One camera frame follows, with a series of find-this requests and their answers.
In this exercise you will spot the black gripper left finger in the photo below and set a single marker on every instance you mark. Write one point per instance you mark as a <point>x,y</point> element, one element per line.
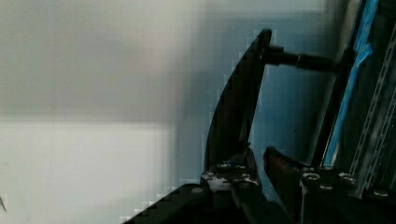
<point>235,179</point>

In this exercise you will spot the black toaster oven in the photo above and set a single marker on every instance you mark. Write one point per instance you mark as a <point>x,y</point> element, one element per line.
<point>357,135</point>

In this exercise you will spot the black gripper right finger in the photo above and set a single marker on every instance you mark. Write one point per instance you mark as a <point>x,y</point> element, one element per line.
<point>311,195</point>

